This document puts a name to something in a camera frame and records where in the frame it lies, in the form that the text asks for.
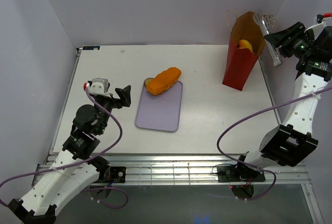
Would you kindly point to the aluminium rail frame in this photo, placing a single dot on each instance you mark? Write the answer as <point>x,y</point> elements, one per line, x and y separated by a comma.
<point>190,170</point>

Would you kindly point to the sliced baguette piece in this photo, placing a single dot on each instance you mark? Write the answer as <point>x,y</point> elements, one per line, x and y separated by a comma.
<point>148,81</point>

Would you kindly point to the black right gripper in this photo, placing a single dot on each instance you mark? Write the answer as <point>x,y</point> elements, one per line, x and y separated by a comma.
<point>279,39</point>

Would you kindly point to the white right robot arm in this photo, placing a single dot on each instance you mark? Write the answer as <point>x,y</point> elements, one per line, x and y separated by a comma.
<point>292,141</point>

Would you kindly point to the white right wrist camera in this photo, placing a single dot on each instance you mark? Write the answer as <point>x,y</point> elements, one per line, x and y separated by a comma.
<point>319,24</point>

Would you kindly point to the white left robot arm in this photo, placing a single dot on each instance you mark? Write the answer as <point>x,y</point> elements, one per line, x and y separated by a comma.
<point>75,167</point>

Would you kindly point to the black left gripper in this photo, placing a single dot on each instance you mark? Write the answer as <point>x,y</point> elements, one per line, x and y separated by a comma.
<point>125,95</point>

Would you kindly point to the black table label sticker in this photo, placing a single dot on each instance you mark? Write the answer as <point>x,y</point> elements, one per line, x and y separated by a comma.
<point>91,48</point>

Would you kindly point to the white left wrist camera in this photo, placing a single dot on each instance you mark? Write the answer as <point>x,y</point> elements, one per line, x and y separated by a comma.
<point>97,86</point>

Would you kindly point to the long orange bread loaf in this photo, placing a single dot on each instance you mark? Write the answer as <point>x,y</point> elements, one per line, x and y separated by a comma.
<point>164,81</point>

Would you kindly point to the lavender plastic tray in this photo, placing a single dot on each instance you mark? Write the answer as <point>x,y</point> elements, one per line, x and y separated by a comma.
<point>160,112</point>

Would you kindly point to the red brown paper bag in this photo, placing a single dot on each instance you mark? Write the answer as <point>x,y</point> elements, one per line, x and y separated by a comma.
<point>240,62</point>

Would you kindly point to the white iced hotdog bun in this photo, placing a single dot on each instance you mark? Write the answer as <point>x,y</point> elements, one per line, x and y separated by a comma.
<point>244,44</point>

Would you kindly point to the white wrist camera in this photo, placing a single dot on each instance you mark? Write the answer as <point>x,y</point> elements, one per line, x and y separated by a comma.
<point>319,24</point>
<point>97,86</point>

